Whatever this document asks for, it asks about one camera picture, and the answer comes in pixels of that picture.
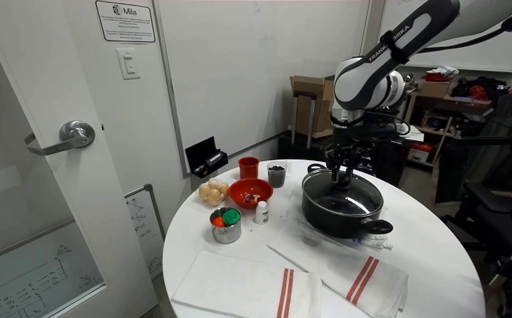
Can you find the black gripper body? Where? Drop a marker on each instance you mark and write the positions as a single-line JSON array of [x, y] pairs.
[[354, 139]]

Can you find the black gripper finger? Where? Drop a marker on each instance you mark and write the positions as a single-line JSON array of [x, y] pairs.
[[351, 169], [333, 160]]

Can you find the glass lid black knob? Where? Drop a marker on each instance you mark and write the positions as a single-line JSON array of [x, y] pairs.
[[358, 196]]

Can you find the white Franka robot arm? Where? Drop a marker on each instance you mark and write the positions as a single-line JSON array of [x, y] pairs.
[[367, 81]]

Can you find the black cooking pot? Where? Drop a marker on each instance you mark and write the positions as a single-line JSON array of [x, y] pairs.
[[337, 220]]

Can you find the clear cup dark contents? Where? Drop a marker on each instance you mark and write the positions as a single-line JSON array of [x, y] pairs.
[[275, 178]]

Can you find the brown cardboard box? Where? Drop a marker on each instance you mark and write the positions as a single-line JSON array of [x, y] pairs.
[[314, 93]]

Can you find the white storage box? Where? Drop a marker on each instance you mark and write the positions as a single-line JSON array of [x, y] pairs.
[[418, 153]]

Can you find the red mug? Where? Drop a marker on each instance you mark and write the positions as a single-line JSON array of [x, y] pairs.
[[247, 167]]

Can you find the cluttered wooden shelf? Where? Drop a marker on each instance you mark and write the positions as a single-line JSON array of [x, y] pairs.
[[443, 132]]

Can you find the small white bottle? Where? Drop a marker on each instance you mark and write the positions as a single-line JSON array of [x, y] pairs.
[[261, 213]]

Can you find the white towel red stripes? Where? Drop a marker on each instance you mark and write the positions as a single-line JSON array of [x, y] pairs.
[[226, 282], [337, 265]]

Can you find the red plastic bowl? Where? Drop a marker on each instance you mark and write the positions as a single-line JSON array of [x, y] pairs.
[[238, 190]]

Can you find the green round toy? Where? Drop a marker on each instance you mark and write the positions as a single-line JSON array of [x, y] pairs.
[[231, 217]]

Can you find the pale bread roll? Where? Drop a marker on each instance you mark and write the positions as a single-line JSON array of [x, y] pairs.
[[217, 185], [206, 194], [219, 197]]

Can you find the metal can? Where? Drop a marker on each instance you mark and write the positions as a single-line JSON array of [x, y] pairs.
[[226, 233]]

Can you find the orange round toy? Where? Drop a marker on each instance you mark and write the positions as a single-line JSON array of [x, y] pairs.
[[217, 220]]

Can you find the open black case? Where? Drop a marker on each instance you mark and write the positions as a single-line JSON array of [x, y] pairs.
[[199, 155]]

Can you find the black office chair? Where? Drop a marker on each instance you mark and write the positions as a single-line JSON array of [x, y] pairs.
[[503, 222]]

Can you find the small leaning whiteboard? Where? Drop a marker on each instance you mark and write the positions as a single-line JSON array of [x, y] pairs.
[[143, 226]]

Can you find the white light switch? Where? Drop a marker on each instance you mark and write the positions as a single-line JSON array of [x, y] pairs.
[[127, 63]]

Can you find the white Mila wall sign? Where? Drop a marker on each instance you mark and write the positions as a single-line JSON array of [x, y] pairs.
[[125, 19]]

